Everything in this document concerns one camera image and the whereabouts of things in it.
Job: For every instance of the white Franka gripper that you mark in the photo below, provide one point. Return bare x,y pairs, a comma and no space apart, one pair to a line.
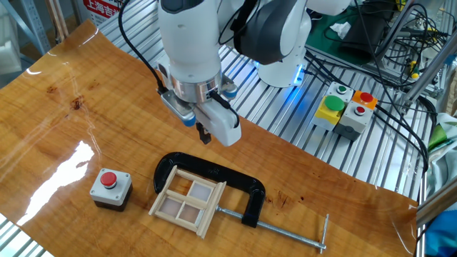
221,126

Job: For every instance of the small wooden sliding window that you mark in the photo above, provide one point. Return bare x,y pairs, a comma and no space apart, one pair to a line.
185,205

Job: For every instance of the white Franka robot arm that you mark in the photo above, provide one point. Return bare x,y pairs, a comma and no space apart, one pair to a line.
193,39

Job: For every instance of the black C-clamp with steel screw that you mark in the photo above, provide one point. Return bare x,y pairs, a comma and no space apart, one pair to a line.
228,176

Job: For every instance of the grey box with red button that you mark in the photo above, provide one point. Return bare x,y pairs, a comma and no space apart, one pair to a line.
110,191

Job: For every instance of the glossy wood-grain mat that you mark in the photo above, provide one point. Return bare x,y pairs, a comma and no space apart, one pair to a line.
89,118

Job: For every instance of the yellow box with green button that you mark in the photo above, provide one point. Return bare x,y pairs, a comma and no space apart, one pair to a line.
328,112

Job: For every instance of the grey box small green button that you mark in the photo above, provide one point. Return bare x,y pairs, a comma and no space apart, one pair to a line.
341,91

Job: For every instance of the grey box small red button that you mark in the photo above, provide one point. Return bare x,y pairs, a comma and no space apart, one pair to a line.
353,121

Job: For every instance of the red and white sign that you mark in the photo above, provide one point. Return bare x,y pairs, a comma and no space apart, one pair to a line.
101,10

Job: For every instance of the orange box with red button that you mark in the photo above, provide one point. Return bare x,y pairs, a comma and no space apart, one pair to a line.
366,99

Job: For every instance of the crumpled white tissue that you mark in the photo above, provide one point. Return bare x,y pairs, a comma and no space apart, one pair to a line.
340,29

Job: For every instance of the black pouch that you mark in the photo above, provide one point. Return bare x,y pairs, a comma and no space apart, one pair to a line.
364,39

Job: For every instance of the wooden stick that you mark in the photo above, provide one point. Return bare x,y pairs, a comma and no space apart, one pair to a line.
57,19

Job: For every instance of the green and white cloth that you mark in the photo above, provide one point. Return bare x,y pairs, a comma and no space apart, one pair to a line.
442,153

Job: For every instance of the blue fabric item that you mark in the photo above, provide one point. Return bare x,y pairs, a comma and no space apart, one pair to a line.
442,235

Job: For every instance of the grey metal shelf frame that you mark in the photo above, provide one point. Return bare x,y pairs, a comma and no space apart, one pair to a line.
32,21

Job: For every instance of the upright aluminium frame post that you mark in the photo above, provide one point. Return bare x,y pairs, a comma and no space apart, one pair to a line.
428,71

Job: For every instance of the horizontal aluminium frame rail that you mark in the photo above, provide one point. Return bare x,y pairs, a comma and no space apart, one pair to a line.
435,205

